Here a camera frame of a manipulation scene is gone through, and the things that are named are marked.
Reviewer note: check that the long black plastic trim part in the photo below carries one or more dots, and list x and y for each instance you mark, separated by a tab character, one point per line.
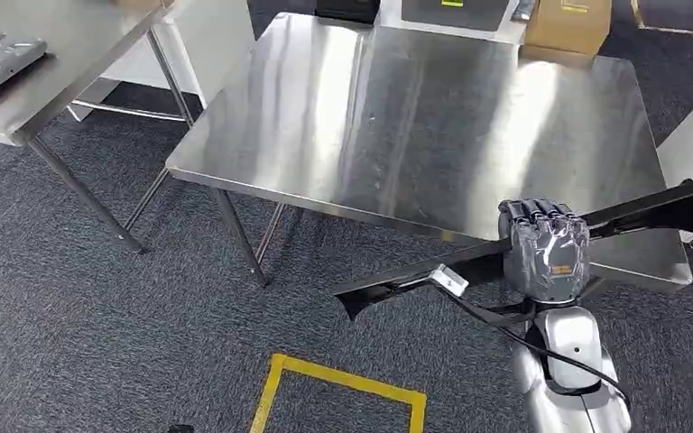
639	212

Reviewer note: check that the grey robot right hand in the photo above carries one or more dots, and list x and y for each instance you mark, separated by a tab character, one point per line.
547	257

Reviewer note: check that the cardboard box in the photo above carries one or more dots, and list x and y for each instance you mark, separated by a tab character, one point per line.
568	33

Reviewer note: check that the black box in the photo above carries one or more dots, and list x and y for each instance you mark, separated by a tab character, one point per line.
346	9

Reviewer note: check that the stainless steel table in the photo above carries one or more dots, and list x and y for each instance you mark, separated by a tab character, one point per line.
418	119
71	36

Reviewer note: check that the yellow floor tape square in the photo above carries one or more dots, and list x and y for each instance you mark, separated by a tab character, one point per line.
346	380

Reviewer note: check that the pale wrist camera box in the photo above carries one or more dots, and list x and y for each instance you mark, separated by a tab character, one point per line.
449	280

